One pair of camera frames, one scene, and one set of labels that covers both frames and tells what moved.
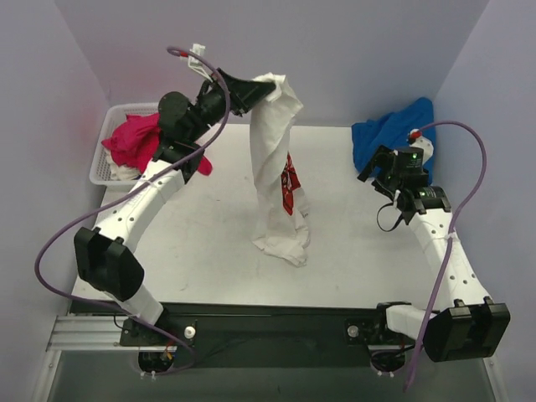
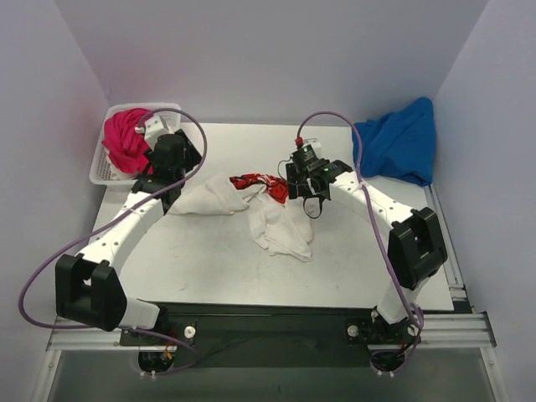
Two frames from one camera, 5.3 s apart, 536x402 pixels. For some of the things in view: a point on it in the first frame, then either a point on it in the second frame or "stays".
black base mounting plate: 265,335 stays
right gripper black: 380,163 to 299,184
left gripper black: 234,95 to 189,146
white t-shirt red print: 283,222 to 283,226
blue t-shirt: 391,130 stays
